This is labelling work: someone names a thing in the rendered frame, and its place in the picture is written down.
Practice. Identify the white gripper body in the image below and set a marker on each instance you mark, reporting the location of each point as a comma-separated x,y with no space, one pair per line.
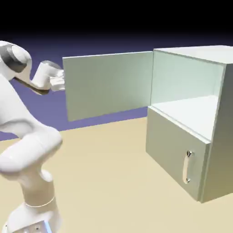
59,84

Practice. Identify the pale green wide cabinet door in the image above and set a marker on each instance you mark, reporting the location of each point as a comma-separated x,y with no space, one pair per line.
109,85

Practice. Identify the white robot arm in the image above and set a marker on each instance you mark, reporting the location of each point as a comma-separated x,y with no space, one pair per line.
21,116

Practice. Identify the pale green cabinet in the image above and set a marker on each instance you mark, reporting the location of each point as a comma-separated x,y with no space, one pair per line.
220,127

